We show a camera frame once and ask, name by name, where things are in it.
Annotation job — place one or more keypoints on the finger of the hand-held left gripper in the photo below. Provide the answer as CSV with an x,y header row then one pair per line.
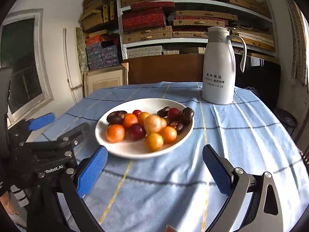
x,y
41,122
70,137

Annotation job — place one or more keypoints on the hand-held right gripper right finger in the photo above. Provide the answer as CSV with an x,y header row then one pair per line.
x,y
217,171

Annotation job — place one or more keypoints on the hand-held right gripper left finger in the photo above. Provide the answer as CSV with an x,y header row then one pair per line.
x,y
93,171

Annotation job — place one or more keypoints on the white round plate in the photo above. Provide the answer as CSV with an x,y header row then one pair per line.
x,y
120,149

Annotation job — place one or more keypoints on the dark red cherry tomato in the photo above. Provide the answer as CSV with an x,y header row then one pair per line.
x,y
136,131

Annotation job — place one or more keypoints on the yellow cherry tomato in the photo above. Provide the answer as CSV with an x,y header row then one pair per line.
x,y
153,142

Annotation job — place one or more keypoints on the small red cherry tomato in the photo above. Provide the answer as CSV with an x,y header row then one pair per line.
x,y
137,112

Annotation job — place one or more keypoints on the small orange cherry tomato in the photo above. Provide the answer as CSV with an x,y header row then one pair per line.
x,y
164,122

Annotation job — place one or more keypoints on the orange-yellow cherry tomato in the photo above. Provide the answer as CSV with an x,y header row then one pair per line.
x,y
143,116

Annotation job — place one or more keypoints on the pale yellow tomato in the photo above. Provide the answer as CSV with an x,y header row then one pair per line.
x,y
152,123

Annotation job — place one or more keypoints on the person's right hand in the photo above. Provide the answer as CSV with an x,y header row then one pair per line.
x,y
171,228

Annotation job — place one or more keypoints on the blue checked tablecloth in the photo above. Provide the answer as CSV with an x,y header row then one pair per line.
x,y
169,178

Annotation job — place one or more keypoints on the white-framed dark window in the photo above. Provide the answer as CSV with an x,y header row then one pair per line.
x,y
24,65

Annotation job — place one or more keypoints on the greenish stone slab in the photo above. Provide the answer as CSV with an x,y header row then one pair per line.
x,y
81,50

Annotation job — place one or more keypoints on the black round stool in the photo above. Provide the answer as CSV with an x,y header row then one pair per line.
x,y
286,119

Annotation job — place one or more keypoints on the stack of blue patterned boxes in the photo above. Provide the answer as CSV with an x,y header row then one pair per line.
x,y
101,55

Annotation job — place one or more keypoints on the dark wooden chair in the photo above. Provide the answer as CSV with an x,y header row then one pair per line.
x,y
305,157

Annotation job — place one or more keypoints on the black cabinet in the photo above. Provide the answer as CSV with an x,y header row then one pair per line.
x,y
260,84

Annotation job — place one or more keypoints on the white thermos jug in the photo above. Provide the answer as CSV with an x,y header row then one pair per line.
x,y
217,72

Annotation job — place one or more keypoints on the brown wooden board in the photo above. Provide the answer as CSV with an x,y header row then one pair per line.
x,y
166,69

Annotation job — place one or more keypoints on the stack of yellow-brown boxes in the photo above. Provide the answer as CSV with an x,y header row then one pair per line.
x,y
94,17

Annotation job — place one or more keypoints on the white metal shelf rack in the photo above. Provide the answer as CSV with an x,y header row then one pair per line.
x,y
119,29

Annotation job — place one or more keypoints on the stack of woven boxes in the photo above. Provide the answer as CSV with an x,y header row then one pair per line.
x,y
147,33

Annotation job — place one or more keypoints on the beige patterned curtain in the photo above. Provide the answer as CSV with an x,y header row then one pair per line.
x,y
298,41

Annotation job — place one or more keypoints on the white wall pipe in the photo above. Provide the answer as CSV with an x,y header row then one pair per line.
x,y
68,65

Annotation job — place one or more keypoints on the light wooden frame panel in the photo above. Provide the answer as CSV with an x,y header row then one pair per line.
x,y
106,79

